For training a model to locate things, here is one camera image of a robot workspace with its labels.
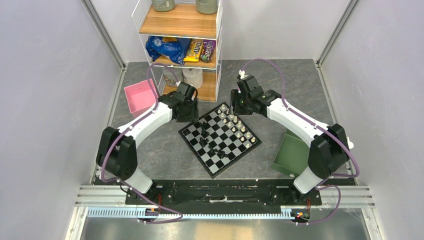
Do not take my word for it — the black white chess board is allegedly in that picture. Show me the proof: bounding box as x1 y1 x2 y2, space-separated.
178 102 262 178

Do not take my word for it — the white cable duct strip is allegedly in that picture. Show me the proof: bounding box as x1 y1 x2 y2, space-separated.
86 205 311 220

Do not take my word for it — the right green bottle on shelf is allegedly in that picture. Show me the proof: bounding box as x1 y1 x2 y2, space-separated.
195 0 218 15

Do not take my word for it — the white toilet paper roll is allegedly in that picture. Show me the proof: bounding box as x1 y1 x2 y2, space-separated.
182 68 203 89

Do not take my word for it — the left green bottle on shelf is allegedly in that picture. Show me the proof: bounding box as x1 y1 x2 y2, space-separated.
152 0 175 12

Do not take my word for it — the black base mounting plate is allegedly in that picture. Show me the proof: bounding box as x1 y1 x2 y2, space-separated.
145 179 322 208

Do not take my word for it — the green bottle on shelf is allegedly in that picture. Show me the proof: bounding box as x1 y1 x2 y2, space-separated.
195 0 218 15
152 0 175 12

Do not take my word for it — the cream pump lotion bottle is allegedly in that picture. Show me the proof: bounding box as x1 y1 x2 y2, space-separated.
346 136 354 150

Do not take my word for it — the green plastic tray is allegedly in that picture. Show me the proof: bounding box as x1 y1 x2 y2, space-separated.
270 129 310 179

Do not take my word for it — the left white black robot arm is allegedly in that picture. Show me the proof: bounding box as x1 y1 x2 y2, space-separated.
96 82 199 205

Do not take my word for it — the pink plastic bin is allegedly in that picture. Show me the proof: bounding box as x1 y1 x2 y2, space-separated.
124 78 158 118

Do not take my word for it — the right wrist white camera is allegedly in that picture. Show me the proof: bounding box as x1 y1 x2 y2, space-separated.
238 69 246 80

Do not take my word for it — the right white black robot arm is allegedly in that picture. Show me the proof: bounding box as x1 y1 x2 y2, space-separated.
231 71 352 205

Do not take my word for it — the brown M&M candy bag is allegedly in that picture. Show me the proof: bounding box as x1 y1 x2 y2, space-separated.
199 39 216 63

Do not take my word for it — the blue snack bag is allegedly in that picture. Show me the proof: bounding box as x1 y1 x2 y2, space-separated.
145 35 191 65

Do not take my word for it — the white chess pieces corner group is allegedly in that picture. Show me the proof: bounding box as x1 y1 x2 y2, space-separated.
209 103 261 147

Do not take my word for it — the black chess pieces group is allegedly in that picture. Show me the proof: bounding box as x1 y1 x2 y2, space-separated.
179 121 231 162

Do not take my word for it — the yellow M&M candy bag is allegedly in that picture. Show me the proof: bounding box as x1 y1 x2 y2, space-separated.
183 39 204 63

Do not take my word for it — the white wire wooden shelf rack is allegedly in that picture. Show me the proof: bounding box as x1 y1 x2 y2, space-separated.
131 0 223 102

